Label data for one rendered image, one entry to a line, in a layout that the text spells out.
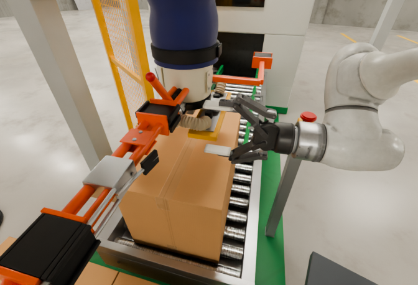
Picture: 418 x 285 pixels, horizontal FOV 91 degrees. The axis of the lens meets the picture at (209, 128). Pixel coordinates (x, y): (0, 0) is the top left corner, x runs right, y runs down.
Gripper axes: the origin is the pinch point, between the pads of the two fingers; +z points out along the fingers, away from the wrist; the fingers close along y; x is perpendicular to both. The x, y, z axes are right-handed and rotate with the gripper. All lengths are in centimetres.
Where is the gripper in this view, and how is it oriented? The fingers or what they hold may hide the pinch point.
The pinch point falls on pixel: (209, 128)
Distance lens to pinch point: 52.2
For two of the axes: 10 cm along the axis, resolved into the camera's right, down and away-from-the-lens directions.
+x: 2.3, -5.6, 8.0
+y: 0.0, 8.2, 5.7
